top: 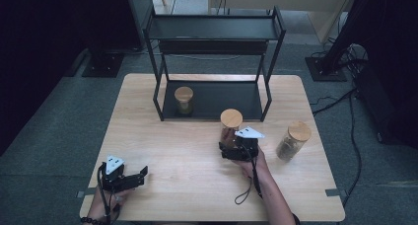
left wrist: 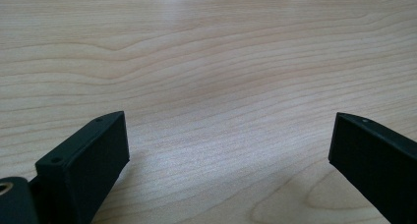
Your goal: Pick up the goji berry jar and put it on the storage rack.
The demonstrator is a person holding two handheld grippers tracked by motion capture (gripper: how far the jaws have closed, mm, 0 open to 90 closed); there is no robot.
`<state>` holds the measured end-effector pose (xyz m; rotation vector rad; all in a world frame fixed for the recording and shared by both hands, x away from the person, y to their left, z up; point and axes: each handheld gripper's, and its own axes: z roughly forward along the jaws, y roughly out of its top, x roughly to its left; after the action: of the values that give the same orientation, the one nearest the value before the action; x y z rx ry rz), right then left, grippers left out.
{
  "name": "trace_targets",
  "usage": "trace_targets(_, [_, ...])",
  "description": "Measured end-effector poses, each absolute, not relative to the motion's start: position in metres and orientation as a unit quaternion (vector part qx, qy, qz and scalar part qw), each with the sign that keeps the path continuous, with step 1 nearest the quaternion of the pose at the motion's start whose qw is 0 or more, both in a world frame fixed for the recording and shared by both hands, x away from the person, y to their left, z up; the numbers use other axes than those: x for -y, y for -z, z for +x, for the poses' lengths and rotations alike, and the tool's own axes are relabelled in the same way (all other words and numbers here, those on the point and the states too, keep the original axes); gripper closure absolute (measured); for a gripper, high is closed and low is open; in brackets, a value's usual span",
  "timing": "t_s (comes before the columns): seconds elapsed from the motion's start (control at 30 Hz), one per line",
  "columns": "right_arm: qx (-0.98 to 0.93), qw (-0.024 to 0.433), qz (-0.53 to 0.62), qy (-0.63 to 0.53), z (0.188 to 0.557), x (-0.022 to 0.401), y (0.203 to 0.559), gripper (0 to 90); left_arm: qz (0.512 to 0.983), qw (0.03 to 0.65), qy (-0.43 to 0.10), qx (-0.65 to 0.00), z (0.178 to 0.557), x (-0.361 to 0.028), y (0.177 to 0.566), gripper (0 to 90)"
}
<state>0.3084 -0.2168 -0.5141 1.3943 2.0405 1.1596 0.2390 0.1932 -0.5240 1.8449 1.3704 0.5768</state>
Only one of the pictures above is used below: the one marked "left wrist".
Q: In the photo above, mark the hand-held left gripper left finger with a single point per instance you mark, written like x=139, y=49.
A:
x=85, y=165

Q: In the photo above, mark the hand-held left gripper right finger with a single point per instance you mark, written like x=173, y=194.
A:
x=377, y=165

